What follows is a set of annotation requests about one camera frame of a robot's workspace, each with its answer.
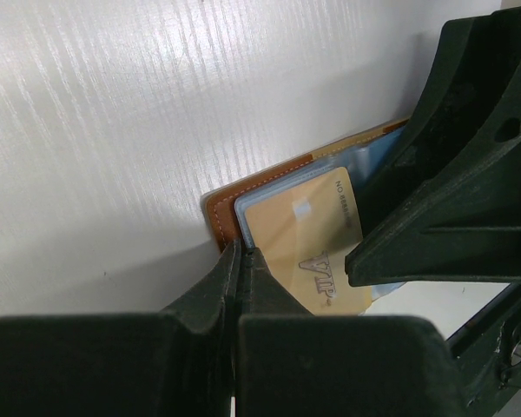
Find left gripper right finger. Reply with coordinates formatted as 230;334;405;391
234;249;466;416

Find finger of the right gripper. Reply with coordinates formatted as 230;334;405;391
345;7;521;287

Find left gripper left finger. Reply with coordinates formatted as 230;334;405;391
0;242;241;416

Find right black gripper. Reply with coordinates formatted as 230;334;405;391
447;284;521;416

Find gold credit card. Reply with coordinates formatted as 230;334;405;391
245;167;373;315

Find brown leather card holder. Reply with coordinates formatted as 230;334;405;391
202;119;406;315

